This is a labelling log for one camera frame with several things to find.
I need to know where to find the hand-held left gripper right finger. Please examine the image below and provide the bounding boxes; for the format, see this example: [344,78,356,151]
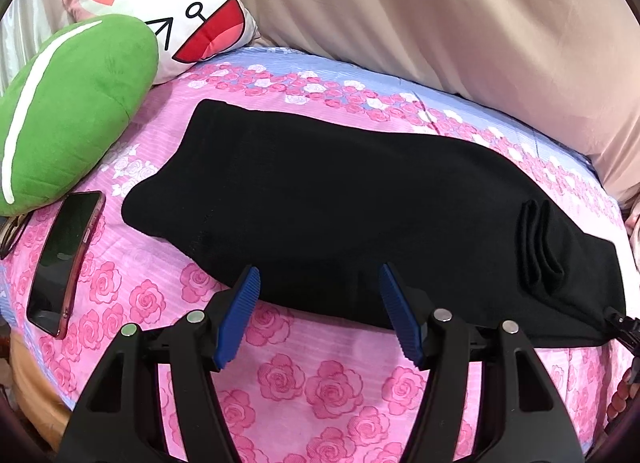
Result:
[378,263,586,463]

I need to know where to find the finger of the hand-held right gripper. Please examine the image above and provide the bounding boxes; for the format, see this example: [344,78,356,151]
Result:
[603,307,640,358]

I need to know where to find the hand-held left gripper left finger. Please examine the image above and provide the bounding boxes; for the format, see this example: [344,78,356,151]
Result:
[63,266,261,463]

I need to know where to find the black pants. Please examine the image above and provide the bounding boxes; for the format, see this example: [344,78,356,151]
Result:
[121,99,628,347]

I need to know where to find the pink floral bed sheet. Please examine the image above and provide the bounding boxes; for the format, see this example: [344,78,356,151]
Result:
[8,45,637,463]

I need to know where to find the red smartphone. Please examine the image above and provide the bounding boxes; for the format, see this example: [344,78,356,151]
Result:
[26,191,106,340]

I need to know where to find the dark sunglasses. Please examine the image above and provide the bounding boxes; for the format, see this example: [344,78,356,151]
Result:
[0,217,32,260]

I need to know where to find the green plush pillow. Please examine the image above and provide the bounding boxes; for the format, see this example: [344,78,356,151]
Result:
[0,14,160,217]

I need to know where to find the beige blanket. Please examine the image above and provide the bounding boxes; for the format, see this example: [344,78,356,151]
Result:
[218,0,640,204]

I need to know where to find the white cartoon face pillow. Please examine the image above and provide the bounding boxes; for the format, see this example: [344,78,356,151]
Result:
[62,0,260,86]

